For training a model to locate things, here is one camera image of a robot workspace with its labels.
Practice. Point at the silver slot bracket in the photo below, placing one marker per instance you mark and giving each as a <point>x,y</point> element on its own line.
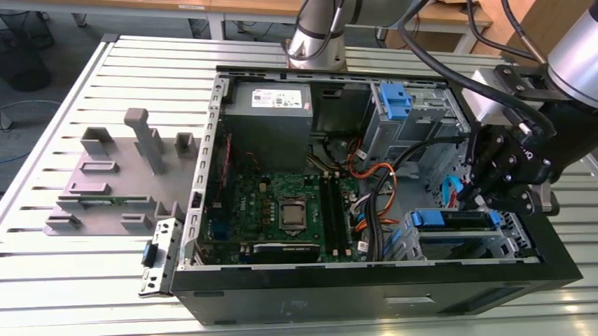
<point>164,231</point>

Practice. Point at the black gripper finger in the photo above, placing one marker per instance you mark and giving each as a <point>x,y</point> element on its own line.
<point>490,157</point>
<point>523,192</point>

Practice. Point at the black PC case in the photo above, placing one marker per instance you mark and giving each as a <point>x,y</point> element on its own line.
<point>327,297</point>

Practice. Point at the silver drive cage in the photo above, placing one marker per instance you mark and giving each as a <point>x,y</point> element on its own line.
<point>420,129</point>

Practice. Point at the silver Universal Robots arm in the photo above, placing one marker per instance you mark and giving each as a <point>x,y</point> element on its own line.
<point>318,45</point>

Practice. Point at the green motherboard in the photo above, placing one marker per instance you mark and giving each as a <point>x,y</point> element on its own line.
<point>252,196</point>

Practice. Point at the silver CPU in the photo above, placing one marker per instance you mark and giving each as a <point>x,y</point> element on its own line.
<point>291,213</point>

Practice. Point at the black waste basket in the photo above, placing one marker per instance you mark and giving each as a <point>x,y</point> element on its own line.
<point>25,70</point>

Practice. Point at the wooden desk white frame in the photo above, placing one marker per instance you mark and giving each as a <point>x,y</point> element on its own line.
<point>153,5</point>
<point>448,21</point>

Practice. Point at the blue VGA port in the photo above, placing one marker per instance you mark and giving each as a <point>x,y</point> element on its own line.
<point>149,253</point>

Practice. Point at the black graphics card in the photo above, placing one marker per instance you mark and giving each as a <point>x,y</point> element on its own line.
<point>284,252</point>

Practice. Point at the black RAM slot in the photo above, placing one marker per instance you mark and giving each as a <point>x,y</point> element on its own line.
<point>328,210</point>
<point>340,210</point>

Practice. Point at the green RAM stick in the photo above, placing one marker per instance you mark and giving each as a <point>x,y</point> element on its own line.
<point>103,201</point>

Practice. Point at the wooden cabinet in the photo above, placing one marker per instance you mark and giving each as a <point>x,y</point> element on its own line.
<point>537,14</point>

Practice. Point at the grey power supply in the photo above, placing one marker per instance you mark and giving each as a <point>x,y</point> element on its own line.
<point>271,140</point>

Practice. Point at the grey parts rack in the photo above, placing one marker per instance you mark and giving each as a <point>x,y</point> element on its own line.
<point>125,182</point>

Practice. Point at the blue drive latch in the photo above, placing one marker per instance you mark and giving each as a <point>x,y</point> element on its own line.
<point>394,101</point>

